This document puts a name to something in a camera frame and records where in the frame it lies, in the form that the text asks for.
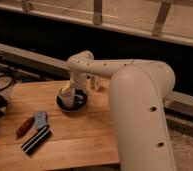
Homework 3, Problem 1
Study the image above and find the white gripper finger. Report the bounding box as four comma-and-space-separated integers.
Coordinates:
60, 87, 70, 95

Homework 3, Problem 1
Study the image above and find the white ceramic cup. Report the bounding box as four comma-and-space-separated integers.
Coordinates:
58, 88, 75, 108

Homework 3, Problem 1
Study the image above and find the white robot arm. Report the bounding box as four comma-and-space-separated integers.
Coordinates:
65, 51, 177, 171

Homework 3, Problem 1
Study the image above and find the black round saucer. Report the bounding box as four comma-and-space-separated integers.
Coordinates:
56, 89, 88, 112

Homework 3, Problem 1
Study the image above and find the wooden table board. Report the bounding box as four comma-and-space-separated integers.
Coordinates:
0, 79, 119, 171

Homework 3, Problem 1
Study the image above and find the grey blue cloth piece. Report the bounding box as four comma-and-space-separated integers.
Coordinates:
34, 111, 47, 130

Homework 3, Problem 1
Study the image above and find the black white striped box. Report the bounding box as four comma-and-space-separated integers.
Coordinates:
21, 126, 52, 155

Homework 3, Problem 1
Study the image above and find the red-brown handled tool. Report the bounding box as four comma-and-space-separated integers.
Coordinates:
16, 117, 34, 138

